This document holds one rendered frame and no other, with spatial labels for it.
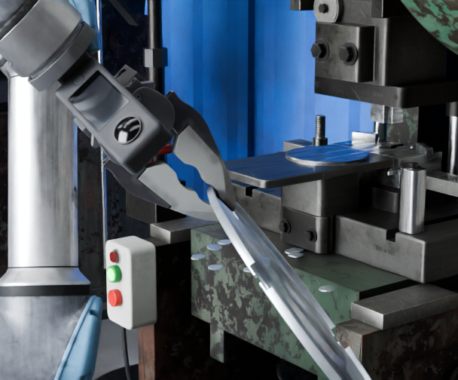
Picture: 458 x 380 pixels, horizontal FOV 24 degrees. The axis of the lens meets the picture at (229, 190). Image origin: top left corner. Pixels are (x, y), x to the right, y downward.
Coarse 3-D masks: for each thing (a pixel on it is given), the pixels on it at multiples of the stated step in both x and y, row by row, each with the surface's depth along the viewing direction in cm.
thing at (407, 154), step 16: (336, 144) 173; (352, 144) 173; (368, 144) 173; (384, 144) 173; (400, 144) 173; (400, 160) 162; (416, 160) 164; (432, 160) 166; (368, 176) 168; (384, 176) 165
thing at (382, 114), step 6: (372, 108) 168; (378, 108) 167; (384, 108) 166; (390, 108) 166; (396, 108) 167; (372, 114) 169; (378, 114) 168; (384, 114) 167; (390, 114) 167; (396, 114) 167; (402, 114) 168; (372, 120) 169; (378, 120) 168; (384, 120) 167; (390, 120) 167; (396, 120) 167; (402, 120) 168
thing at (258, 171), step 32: (256, 160) 161; (288, 160) 161; (320, 160) 158; (352, 160) 158; (384, 160) 161; (288, 192) 163; (320, 192) 158; (352, 192) 161; (288, 224) 164; (320, 224) 159
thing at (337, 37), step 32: (320, 0) 164; (352, 0) 160; (320, 32) 162; (352, 32) 157; (384, 32) 156; (416, 32) 159; (320, 64) 163; (352, 64) 157; (384, 64) 157; (416, 64) 160
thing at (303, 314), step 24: (240, 216) 110; (240, 240) 90; (264, 240) 114; (264, 264) 99; (288, 264) 115; (264, 288) 88; (288, 288) 98; (288, 312) 87; (312, 312) 103; (312, 336) 95; (336, 360) 97
